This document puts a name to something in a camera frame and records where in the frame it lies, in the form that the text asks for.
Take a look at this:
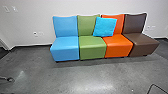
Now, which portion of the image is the white light switch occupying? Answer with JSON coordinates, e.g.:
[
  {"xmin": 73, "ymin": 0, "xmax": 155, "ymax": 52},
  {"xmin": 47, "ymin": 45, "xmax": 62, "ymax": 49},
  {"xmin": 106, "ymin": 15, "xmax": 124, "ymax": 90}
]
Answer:
[
  {"xmin": 3, "ymin": 6, "xmax": 10, "ymax": 13},
  {"xmin": 12, "ymin": 5, "xmax": 18, "ymax": 12}
]

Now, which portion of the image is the blue sofa chair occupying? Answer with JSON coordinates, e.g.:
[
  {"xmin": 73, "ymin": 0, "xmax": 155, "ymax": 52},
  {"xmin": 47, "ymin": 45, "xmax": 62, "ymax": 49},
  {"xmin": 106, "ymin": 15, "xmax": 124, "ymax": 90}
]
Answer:
[{"xmin": 49, "ymin": 15, "xmax": 81, "ymax": 63}]

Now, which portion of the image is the green sofa chair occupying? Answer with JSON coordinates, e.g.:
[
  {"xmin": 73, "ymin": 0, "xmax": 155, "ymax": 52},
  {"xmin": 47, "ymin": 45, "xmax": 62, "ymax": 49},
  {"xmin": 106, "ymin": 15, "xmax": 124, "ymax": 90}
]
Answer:
[{"xmin": 77, "ymin": 14, "xmax": 108, "ymax": 61}]

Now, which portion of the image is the brown sofa chair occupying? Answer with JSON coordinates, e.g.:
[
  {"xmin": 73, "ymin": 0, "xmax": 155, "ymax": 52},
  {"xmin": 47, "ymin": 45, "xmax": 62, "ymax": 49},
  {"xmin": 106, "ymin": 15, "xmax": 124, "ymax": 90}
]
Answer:
[{"xmin": 122, "ymin": 12, "xmax": 160, "ymax": 58}]

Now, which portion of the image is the cyan cushion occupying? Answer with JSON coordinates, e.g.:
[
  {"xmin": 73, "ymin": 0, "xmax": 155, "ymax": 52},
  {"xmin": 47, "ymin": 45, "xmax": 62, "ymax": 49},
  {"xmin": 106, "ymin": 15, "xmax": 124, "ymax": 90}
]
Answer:
[{"xmin": 92, "ymin": 16, "xmax": 118, "ymax": 38}]

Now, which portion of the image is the orange sofa chair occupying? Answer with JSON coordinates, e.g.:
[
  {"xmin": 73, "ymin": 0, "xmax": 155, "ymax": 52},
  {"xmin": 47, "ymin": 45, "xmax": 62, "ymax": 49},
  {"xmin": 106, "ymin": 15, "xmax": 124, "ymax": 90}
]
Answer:
[{"xmin": 100, "ymin": 13, "xmax": 134, "ymax": 59}]

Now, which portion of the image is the dark table foot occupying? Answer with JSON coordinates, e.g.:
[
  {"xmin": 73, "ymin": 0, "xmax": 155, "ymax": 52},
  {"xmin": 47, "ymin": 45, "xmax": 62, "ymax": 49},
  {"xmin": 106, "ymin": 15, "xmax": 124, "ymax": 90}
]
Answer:
[{"xmin": 0, "ymin": 76, "xmax": 15, "ymax": 84}]

